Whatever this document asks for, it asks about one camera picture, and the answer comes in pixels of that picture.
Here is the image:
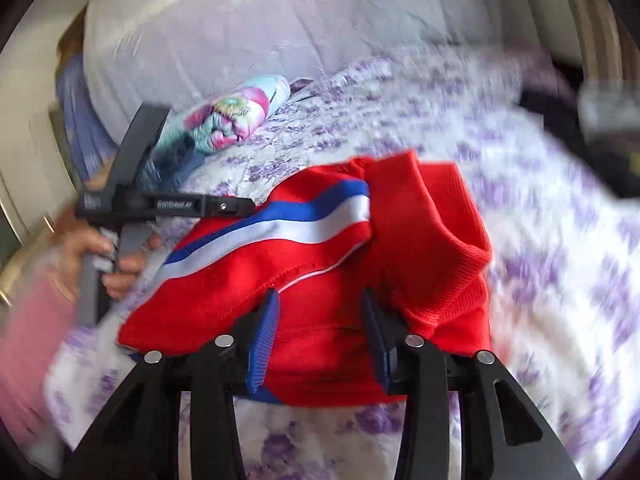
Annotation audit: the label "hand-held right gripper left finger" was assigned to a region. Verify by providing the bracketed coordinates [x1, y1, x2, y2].
[60, 287, 282, 480]

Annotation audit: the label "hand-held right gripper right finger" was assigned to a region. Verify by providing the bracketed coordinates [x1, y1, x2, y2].
[360, 287, 583, 480]

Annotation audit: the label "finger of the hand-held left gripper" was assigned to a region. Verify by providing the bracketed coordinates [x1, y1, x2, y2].
[201, 196, 257, 219]

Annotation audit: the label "red pants with striped band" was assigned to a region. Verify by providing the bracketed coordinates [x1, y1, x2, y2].
[116, 150, 493, 408]

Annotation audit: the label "person's left forearm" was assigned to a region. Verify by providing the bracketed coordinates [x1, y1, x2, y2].
[0, 267, 83, 453]

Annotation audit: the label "person's left hand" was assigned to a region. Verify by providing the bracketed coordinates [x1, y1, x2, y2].
[59, 232, 164, 301]

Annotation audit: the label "dark blue folded jeans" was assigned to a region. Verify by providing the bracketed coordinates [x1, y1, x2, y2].
[152, 136, 197, 173]

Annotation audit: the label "colourful floral folded blanket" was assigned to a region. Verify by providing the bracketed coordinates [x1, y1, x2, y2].
[157, 74, 292, 157]

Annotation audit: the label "lilac cloth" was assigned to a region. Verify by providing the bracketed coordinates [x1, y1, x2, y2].
[54, 54, 118, 183]

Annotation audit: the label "purple floral bed sheet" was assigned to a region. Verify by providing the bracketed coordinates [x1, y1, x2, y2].
[42, 45, 640, 480]

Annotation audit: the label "white lace pillow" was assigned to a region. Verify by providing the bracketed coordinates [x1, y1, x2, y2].
[82, 0, 506, 137]

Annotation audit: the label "black folded clothing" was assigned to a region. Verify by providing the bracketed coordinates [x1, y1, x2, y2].
[517, 85, 640, 202]

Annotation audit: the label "grey folded cloth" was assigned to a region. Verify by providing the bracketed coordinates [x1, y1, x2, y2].
[580, 79, 640, 137]

